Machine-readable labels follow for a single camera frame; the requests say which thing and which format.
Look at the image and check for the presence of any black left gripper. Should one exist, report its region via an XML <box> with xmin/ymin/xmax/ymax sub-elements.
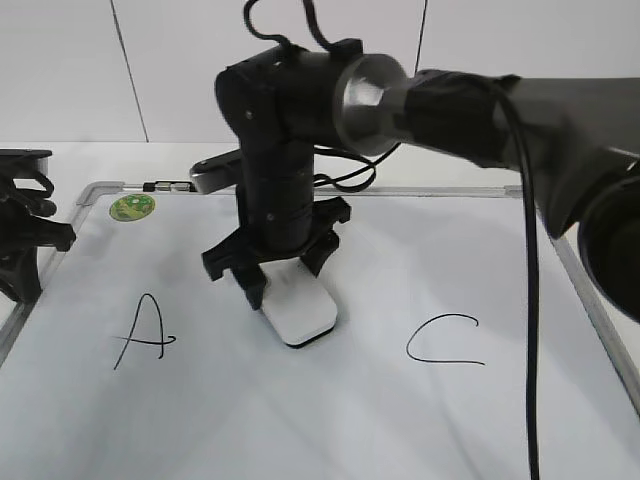
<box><xmin>1</xmin><ymin>149</ymin><xmax>76</xmax><ymax>303</ymax></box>

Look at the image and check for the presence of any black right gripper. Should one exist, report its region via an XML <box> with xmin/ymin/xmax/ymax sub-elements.
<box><xmin>202</xmin><ymin>192</ymin><xmax>350</xmax><ymax>310</ymax></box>

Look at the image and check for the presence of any white board eraser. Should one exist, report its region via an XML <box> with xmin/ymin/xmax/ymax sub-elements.
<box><xmin>261</xmin><ymin>259</ymin><xmax>338</xmax><ymax>347</ymax></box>

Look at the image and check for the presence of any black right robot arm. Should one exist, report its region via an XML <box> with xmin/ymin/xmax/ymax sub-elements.
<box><xmin>202</xmin><ymin>39</ymin><xmax>639</xmax><ymax>318</ymax></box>

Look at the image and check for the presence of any round green magnet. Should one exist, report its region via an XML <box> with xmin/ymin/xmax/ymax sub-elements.
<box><xmin>109</xmin><ymin>194</ymin><xmax>156</xmax><ymax>222</ymax></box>

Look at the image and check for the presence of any black and silver board clip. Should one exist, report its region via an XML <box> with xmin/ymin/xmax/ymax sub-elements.
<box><xmin>142</xmin><ymin>181</ymin><xmax>196</xmax><ymax>193</ymax></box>

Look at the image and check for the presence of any white board with grey frame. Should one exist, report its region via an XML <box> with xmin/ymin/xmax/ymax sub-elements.
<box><xmin>0</xmin><ymin>181</ymin><xmax>640</xmax><ymax>480</ymax></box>

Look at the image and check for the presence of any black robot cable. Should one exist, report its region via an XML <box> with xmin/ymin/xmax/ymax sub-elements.
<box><xmin>243</xmin><ymin>0</ymin><xmax>541</xmax><ymax>480</ymax></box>

